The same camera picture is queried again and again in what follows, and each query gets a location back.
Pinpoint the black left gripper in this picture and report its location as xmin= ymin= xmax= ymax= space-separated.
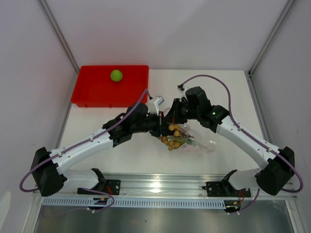
xmin=132 ymin=111 xmax=174 ymax=138

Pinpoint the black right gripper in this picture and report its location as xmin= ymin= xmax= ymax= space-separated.
xmin=165 ymin=99 xmax=200 ymax=125

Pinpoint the yellow longan bunch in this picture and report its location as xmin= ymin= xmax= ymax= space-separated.
xmin=158 ymin=124 xmax=187 ymax=151

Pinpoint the clear pink-dotted zip bag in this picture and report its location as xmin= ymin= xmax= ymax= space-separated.
xmin=161 ymin=108 xmax=218 ymax=156

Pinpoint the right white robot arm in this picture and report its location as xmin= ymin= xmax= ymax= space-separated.
xmin=165 ymin=87 xmax=294 ymax=196

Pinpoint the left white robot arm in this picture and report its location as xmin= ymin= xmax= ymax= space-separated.
xmin=31 ymin=103 xmax=169 ymax=197

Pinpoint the green ball fruit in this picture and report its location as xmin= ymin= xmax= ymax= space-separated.
xmin=110 ymin=69 xmax=123 ymax=82

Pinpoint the red plastic tray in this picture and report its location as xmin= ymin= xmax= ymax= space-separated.
xmin=71 ymin=65 xmax=149 ymax=108

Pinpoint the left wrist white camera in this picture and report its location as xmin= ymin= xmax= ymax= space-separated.
xmin=146 ymin=96 xmax=164 ymax=115

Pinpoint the wrist white camera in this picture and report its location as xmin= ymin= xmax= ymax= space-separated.
xmin=146 ymin=96 xmax=164 ymax=115
xmin=177 ymin=84 xmax=188 ymax=94

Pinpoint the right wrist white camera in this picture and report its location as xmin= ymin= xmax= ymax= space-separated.
xmin=177 ymin=84 xmax=188 ymax=94

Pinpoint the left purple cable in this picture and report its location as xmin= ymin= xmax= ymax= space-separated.
xmin=19 ymin=88 xmax=153 ymax=192

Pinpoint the aluminium table rail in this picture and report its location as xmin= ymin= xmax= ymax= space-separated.
xmin=33 ymin=172 xmax=298 ymax=201

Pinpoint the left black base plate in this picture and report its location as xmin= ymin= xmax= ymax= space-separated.
xmin=77 ymin=180 xmax=121 ymax=196

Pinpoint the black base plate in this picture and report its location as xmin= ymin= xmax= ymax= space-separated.
xmin=202 ymin=181 xmax=251 ymax=198
xmin=77 ymin=180 xmax=121 ymax=196

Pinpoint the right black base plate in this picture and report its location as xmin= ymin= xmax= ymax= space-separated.
xmin=202 ymin=181 xmax=251 ymax=198

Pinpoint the white slotted cable duct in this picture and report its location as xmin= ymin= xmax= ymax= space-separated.
xmin=42 ymin=197 xmax=226 ymax=209

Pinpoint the right aluminium frame post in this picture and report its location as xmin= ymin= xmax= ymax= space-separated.
xmin=248 ymin=0 xmax=298 ymax=78

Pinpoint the aluminium frame post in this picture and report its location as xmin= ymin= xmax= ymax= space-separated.
xmin=248 ymin=0 xmax=298 ymax=78
xmin=37 ymin=0 xmax=80 ymax=74

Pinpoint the left aluminium frame post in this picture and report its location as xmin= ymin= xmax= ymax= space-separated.
xmin=37 ymin=0 xmax=80 ymax=74

